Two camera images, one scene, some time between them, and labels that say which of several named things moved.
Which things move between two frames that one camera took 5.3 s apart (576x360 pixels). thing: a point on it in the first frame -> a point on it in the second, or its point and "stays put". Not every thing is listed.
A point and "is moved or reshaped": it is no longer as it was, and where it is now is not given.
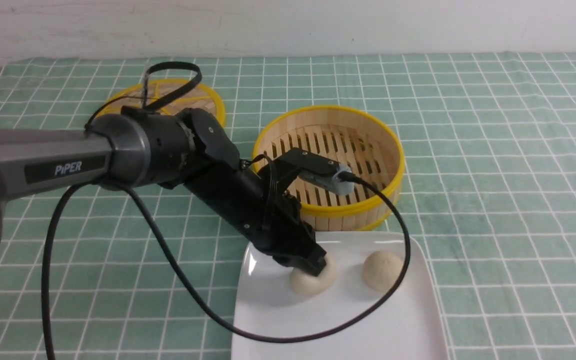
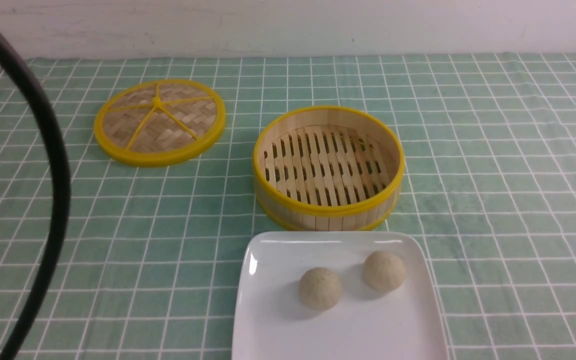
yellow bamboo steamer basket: (348, 136) stays put
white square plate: (269, 306) stays put
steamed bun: (309, 284) is moved or reshaped
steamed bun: (381, 269) stays put
